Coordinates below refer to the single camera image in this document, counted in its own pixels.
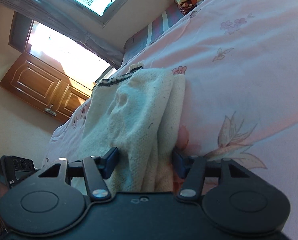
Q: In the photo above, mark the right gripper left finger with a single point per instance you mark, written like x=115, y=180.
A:
x=98, y=169

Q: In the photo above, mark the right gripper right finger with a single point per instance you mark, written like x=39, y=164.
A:
x=192, y=171

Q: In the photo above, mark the cream striped knit sweater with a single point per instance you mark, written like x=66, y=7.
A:
x=138, y=113

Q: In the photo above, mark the brown wooden door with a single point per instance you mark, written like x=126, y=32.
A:
x=44, y=87

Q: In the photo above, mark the pink floral bed sheet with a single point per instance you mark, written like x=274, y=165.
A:
x=240, y=61

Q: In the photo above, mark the striped mattress cover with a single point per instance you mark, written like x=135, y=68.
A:
x=143, y=38

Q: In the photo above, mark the grey left curtain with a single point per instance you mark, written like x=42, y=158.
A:
x=47, y=14

